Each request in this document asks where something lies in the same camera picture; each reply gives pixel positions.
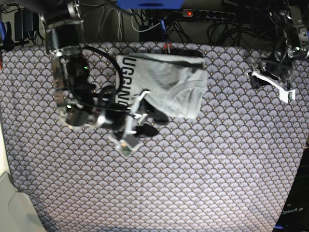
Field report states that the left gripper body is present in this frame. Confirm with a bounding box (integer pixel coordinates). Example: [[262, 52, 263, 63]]
[[260, 58, 294, 88]]

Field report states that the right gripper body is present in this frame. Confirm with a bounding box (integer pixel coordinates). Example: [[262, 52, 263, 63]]
[[94, 103, 130, 138]]

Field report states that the light grey T-shirt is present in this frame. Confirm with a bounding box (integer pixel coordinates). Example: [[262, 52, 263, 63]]
[[115, 53, 209, 119]]

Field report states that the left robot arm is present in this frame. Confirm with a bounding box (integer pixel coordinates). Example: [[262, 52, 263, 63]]
[[248, 0, 309, 90]]

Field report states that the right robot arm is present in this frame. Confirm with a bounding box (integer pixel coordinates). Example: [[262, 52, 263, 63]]
[[40, 0, 169, 138]]

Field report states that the red table clamp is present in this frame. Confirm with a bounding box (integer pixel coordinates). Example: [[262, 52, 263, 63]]
[[164, 43, 172, 54]]

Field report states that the fan-patterned grey tablecloth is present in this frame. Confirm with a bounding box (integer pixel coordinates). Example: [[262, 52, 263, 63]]
[[0, 43, 309, 232]]

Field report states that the black power strip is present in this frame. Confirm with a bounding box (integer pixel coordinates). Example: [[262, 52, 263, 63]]
[[182, 9, 236, 21]]

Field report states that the black power adapter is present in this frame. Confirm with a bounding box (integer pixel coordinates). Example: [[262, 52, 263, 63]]
[[14, 8, 39, 41]]

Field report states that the black OpenArm box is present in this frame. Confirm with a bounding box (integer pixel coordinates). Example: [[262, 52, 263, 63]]
[[273, 148, 309, 232]]

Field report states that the beige plastic bin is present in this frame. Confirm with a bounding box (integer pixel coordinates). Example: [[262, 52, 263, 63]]
[[0, 172, 45, 232]]

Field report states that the white cable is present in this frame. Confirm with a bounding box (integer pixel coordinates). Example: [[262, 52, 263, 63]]
[[97, 7, 162, 41]]

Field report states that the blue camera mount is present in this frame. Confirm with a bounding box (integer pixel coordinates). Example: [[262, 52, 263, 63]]
[[117, 0, 184, 9]]

